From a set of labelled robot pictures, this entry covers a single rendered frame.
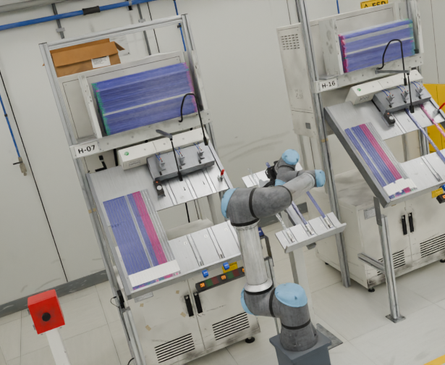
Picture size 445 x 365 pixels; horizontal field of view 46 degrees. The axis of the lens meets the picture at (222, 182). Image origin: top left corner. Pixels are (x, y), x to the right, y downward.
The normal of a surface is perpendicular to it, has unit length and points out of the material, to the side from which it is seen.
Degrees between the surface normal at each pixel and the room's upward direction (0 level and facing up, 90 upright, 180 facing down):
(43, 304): 90
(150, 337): 90
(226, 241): 45
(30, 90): 90
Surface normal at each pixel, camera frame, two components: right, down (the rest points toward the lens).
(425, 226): 0.34, 0.19
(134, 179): 0.10, -0.53
